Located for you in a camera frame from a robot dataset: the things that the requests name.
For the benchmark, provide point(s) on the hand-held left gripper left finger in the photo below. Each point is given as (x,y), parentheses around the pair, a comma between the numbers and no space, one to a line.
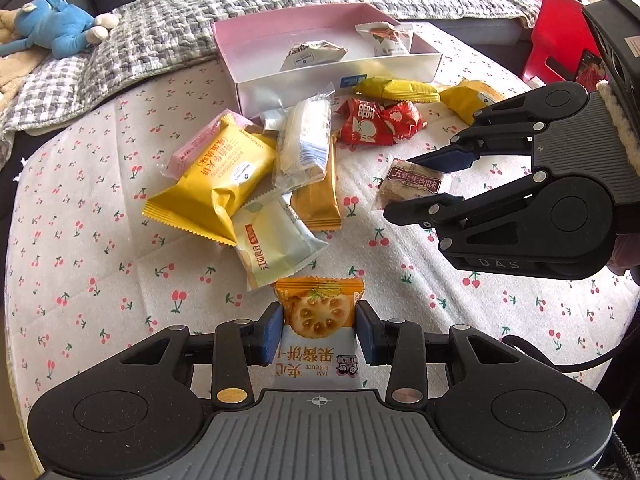
(274,329)

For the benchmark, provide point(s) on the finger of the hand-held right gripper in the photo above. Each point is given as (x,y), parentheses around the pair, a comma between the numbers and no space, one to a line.
(425,210)
(450,160)

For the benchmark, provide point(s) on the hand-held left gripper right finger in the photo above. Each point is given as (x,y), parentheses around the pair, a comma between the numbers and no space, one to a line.
(364,331)

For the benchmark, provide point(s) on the brown snack packet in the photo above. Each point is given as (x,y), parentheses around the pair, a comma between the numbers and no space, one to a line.
(407,182)

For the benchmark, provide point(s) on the orange biscuit packet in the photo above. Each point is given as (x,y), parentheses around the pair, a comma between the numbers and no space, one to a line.
(317,317)

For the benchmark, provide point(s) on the golden snack packet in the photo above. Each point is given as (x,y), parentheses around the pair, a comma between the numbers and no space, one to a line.
(317,205)

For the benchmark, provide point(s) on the large yellow snack packet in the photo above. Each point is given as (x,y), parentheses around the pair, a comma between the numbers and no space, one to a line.
(215,185)

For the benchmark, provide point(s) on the pink cardboard box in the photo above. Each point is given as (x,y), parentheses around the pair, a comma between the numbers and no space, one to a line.
(260,45)

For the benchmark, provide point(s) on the yellow cake-print snack packet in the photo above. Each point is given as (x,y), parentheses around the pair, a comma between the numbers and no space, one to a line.
(470,99)

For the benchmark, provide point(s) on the red snack packet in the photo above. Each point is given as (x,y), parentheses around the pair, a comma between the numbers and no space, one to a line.
(375,122)

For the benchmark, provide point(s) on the pale white-green snack packet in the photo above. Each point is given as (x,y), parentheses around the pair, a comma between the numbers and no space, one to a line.
(277,242)

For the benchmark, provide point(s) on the small yellow snack packet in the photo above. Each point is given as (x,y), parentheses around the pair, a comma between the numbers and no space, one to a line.
(395,89)

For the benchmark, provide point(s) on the red plastic chair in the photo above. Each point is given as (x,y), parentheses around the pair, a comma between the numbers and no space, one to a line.
(555,35)

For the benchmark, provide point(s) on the white-orange snack packet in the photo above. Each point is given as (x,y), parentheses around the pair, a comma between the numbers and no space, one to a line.
(387,37)

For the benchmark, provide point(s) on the clear wafer packet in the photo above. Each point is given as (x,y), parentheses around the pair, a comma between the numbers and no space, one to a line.
(305,135)

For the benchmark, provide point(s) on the grey-white snack packet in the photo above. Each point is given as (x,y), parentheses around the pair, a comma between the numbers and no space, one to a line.
(312,55)

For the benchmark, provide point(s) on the cherry-print tablecloth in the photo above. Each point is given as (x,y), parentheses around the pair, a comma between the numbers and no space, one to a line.
(100,240)

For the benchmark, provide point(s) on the pink snack packet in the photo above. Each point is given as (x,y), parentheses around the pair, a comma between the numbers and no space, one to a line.
(192,145)

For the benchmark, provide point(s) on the grey checked quilt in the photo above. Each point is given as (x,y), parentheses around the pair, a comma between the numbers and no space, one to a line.
(200,0)

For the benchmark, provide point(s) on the blue plush toy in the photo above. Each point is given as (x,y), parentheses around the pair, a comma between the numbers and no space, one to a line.
(55,27)

